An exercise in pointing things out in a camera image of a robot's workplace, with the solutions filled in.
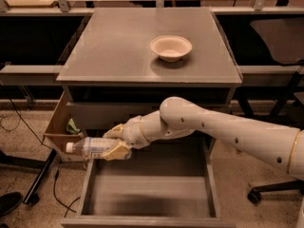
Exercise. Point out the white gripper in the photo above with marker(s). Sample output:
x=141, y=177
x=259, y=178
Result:
x=133, y=133

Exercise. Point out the blue plastic bottle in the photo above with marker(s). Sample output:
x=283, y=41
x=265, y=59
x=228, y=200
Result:
x=90, y=148

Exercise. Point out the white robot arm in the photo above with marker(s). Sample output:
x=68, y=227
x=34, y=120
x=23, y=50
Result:
x=280, y=146

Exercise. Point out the grey top drawer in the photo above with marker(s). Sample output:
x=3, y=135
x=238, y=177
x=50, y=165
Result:
x=106, y=115

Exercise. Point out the open grey middle drawer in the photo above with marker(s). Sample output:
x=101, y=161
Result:
x=168, y=184

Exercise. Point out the grey drawer cabinet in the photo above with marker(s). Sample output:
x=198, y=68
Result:
x=113, y=61

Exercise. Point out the green cloth in box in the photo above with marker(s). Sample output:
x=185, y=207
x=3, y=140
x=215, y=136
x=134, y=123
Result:
x=71, y=128

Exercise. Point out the cardboard box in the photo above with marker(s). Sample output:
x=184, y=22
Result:
x=56, y=133

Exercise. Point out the black desk leg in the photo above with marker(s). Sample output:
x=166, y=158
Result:
x=32, y=197

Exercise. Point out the white paper bowl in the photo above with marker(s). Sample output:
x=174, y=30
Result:
x=170, y=48

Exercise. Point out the black shoe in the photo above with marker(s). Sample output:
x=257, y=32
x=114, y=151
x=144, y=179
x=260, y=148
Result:
x=9, y=202

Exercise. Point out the black office chair base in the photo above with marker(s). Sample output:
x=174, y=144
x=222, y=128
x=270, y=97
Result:
x=255, y=194

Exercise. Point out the grey left desk rail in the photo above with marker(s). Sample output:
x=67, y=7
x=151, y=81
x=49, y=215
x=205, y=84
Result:
x=29, y=75

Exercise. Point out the grey desk rail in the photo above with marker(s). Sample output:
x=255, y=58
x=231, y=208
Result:
x=267, y=75
x=29, y=75

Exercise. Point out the grey right desk rail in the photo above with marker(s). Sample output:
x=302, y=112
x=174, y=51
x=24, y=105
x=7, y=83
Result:
x=267, y=75

